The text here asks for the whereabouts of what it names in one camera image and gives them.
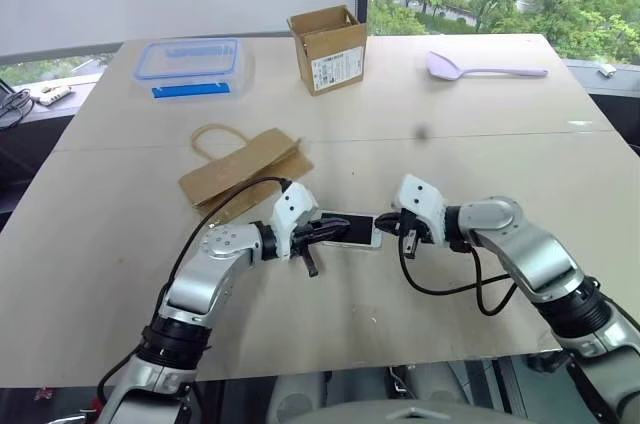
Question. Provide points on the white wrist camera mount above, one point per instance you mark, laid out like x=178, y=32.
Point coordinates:
x=292, y=209
x=417, y=199

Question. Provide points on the open brown cardboard box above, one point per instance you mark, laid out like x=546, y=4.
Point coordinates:
x=335, y=64

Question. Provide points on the dark round caster shape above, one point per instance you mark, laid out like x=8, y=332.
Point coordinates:
x=547, y=361

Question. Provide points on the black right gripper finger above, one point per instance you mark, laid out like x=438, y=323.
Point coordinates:
x=390, y=218
x=386, y=228

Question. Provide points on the small white block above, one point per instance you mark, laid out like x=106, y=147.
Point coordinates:
x=607, y=69

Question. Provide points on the clear plastic container blue lid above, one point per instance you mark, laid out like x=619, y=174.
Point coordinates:
x=187, y=64

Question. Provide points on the white smartphone with black screen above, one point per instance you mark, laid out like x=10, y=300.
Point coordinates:
x=361, y=231

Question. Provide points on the white power strip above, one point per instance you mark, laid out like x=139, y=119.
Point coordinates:
x=52, y=94

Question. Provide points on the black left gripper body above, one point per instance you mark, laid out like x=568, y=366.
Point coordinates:
x=305, y=241

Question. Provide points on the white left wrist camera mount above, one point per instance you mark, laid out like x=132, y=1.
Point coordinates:
x=292, y=209

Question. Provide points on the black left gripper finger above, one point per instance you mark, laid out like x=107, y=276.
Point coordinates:
x=337, y=220
x=330, y=237

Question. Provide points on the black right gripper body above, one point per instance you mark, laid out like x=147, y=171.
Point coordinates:
x=412, y=231

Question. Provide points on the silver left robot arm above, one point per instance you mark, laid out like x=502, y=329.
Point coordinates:
x=200, y=279

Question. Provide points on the grey rounded shape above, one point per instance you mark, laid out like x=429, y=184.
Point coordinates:
x=437, y=384
x=295, y=399

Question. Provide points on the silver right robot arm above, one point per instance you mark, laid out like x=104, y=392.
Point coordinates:
x=525, y=249

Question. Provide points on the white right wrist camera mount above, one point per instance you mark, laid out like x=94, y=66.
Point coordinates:
x=417, y=199

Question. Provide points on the lilac plastic spatula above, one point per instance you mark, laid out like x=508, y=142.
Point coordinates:
x=440, y=66

